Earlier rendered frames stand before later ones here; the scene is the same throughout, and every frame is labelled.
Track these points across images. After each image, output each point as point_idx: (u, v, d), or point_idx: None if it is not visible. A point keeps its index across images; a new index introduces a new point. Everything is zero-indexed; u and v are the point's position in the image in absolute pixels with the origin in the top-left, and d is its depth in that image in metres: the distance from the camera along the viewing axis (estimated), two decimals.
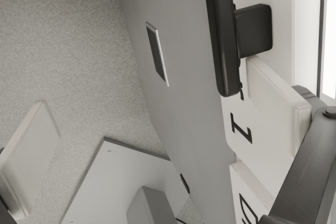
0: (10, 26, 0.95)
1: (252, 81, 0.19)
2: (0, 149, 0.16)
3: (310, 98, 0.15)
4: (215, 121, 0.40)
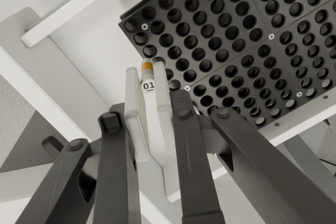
0: None
1: None
2: (112, 106, 0.18)
3: (185, 101, 0.17)
4: None
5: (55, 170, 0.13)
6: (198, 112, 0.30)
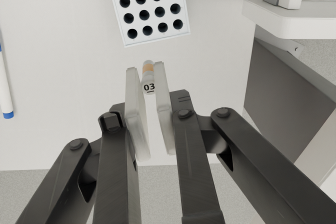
0: None
1: None
2: (112, 106, 0.18)
3: (185, 101, 0.17)
4: None
5: (55, 170, 0.13)
6: None
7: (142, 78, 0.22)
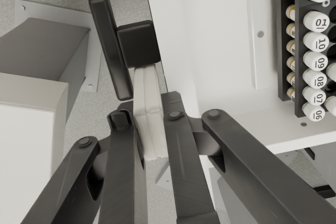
0: None
1: None
2: (120, 104, 0.18)
3: (176, 103, 0.17)
4: None
5: (64, 167, 0.13)
6: (328, 41, 0.20)
7: None
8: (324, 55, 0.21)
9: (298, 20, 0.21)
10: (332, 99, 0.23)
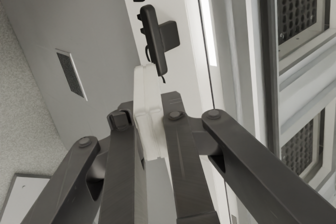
0: None
1: None
2: (120, 104, 0.18)
3: (176, 103, 0.17)
4: None
5: (64, 167, 0.13)
6: None
7: None
8: None
9: None
10: None
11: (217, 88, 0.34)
